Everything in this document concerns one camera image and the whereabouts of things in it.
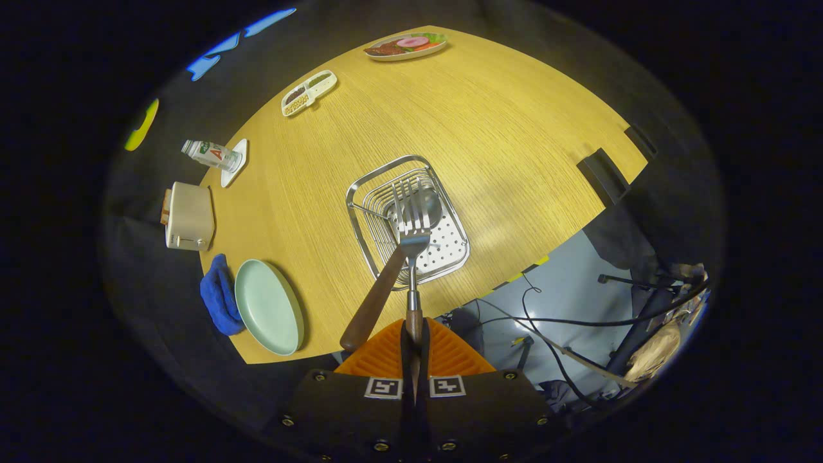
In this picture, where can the white toaster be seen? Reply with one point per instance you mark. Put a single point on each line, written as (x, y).
(189, 215)

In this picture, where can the white divided snack dish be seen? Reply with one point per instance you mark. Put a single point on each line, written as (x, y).
(308, 93)

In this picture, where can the brown toast slice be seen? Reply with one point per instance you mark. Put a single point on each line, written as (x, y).
(165, 206)

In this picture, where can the small clear labelled bottle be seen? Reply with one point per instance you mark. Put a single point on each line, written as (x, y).
(215, 154)

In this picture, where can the crumpled brown paper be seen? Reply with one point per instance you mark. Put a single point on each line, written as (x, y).
(656, 350)

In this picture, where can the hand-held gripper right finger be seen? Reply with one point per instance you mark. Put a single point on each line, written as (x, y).
(424, 418)

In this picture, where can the white plate of toy food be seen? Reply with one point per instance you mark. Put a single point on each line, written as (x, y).
(405, 48)

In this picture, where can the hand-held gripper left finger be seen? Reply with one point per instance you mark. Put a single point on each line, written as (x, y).
(405, 418)

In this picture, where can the black table edge bracket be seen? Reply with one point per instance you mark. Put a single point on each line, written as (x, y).
(642, 141)
(604, 177)

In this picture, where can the pale green round plate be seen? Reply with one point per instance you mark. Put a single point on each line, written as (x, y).
(267, 305)

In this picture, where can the black tripod stand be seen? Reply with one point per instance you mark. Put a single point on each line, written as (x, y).
(643, 321)

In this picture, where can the blue fluffy towel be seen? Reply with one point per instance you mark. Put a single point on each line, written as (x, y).
(217, 299)

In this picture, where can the white square coaster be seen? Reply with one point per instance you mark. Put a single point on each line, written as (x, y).
(235, 175)

